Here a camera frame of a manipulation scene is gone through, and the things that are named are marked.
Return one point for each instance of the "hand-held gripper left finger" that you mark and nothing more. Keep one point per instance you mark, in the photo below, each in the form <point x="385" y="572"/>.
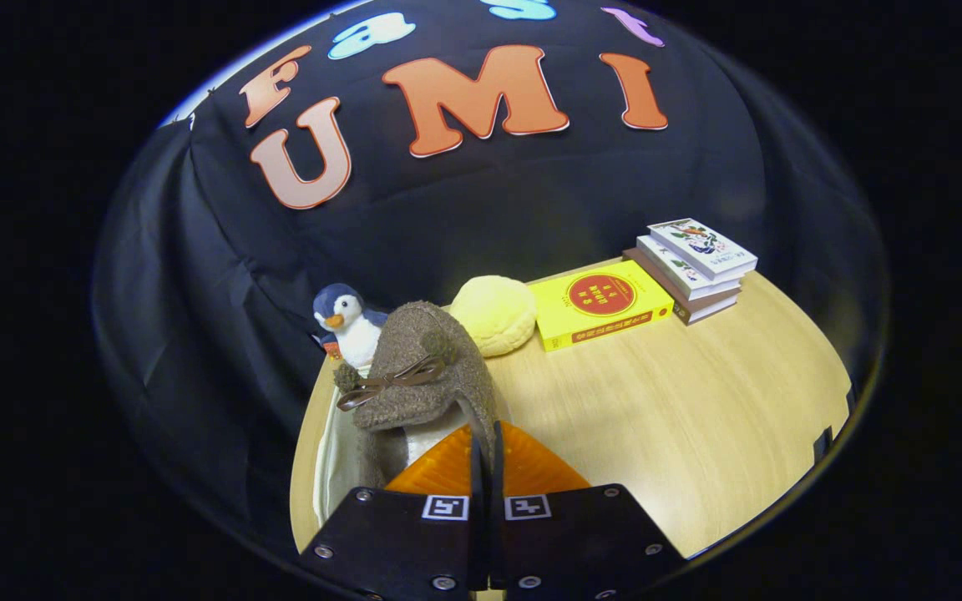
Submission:
<point x="397" y="542"/>

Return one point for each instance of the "brown fuzzy shoe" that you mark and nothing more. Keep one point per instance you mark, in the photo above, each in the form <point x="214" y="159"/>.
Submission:
<point x="422" y="342"/>

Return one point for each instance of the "penguin plush toy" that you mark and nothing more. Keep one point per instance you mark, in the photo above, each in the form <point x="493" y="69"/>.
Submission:
<point x="351" y="334"/>

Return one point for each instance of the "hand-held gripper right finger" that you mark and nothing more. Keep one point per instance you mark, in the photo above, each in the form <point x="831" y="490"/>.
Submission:
<point x="581" y="542"/>

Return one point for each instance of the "white book with plant print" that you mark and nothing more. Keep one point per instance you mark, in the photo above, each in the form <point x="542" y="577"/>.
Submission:
<point x="666" y="260"/>

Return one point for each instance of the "brown book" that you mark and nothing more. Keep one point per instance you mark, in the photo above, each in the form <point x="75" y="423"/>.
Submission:
<point x="702" y="310"/>

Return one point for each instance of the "brown fabric storage box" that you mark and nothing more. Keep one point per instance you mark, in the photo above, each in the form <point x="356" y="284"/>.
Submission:
<point x="335" y="467"/>

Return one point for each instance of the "white book with floral cover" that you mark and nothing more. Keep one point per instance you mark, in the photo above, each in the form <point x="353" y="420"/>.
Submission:
<point x="702" y="244"/>

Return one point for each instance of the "yellow book with red circle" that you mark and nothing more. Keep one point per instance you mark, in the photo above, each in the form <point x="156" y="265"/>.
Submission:
<point x="598" y="300"/>

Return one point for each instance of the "yellow round plush cushion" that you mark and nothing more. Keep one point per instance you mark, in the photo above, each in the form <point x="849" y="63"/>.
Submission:
<point x="493" y="317"/>

